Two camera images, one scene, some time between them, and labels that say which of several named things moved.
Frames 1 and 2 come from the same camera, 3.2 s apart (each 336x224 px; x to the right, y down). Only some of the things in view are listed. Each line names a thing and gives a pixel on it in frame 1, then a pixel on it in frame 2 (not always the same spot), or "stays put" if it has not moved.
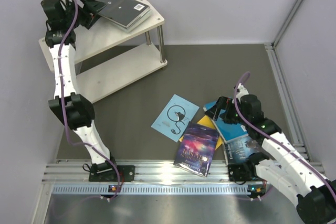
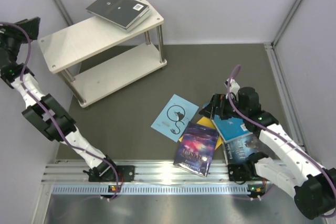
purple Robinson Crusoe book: [197, 150] stays put
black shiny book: [122, 9] stays put
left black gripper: [89, 9] to [14, 33]
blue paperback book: [229, 131] stays put
